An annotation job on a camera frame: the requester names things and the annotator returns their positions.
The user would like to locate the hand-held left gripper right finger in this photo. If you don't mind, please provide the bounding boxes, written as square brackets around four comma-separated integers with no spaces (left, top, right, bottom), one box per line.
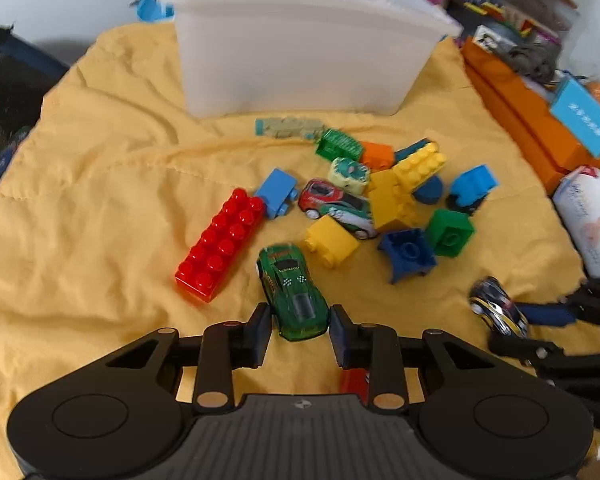
[329,304,496,409]

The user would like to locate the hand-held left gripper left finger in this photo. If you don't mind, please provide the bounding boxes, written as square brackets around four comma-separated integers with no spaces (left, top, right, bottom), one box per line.
[105,303,273,409]

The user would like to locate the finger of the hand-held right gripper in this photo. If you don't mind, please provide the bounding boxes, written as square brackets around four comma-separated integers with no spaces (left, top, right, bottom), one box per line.
[487,332,600,436]
[515,280,600,332]

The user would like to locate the dark blue toy car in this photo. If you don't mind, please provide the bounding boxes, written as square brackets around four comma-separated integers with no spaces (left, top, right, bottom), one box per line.
[469,276,530,337]

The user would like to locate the small yellow building block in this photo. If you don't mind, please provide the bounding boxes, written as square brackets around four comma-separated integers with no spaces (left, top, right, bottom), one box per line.
[304,215,361,268]

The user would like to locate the white and green toy car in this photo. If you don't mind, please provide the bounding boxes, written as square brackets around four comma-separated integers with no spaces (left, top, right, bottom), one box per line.
[325,201,379,240]

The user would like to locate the grey and teal toy figure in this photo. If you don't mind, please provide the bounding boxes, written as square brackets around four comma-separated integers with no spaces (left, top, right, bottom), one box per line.
[254,116,328,141]

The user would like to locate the translucent plastic storage bin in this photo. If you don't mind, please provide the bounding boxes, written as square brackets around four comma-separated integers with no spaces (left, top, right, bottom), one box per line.
[157,0,463,120]

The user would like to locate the small red building block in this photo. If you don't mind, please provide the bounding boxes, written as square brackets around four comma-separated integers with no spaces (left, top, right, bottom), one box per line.
[340,367,370,396]

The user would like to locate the long red building block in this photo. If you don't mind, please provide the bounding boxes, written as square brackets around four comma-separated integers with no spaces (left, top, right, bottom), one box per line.
[175,187,267,303]

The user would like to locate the white wet wipes pack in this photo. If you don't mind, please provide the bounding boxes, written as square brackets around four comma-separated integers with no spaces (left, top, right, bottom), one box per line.
[552,165,600,278]

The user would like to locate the dark blue building block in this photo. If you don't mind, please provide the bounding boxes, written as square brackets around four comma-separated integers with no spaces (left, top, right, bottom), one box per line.
[377,228,438,285]

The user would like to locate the plain green building block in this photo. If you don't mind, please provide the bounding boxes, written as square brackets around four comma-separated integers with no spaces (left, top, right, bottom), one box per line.
[425,209,477,258]

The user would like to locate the tall yellow building block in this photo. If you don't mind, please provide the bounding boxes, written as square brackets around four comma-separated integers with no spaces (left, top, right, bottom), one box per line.
[365,170,418,233]

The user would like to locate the red toy car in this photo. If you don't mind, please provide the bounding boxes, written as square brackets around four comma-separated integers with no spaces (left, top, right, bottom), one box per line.
[298,178,351,221]

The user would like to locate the light blue building block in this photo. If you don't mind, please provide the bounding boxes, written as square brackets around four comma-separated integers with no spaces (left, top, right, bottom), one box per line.
[254,168,301,220]

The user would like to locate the blue and black toy vehicle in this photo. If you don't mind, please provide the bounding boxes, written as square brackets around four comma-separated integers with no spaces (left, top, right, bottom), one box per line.
[446,164,499,216]

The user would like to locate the pale green round toy car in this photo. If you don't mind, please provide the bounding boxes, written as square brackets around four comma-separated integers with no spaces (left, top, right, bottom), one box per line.
[328,156,371,193]

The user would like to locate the blue round disc block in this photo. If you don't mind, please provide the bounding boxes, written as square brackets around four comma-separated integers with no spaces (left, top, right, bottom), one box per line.
[412,172,446,206]

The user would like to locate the orange building block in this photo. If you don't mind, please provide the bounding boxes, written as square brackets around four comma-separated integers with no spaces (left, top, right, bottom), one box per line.
[359,141,396,171]

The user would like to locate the long yellow studded block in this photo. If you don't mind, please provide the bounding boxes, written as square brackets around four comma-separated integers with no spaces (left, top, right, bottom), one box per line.
[392,141,448,193]

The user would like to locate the green printed building block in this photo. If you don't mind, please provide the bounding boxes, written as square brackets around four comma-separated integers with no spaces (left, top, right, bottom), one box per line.
[315,129,363,163]

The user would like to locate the light blue card box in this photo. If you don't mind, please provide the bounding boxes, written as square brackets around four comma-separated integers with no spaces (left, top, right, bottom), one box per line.
[550,79,600,158]

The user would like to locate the orange cardboard box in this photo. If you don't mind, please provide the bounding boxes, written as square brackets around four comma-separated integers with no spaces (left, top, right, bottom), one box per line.
[462,37,600,196]

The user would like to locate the yellow blanket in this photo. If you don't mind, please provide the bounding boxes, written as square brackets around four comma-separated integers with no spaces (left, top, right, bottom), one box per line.
[0,22,600,480]

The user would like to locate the white label card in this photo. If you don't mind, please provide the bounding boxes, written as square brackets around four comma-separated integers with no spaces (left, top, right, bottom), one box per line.
[472,25,516,53]

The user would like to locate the light blue plastic toy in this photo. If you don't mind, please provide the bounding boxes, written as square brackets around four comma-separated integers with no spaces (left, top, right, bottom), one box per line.
[130,0,176,23]

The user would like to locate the black mesh bag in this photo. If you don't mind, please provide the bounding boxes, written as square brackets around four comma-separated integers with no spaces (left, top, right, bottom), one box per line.
[0,21,71,221]

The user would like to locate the grey coiled cable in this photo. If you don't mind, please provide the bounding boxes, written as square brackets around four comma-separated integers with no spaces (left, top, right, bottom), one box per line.
[505,42,558,81]

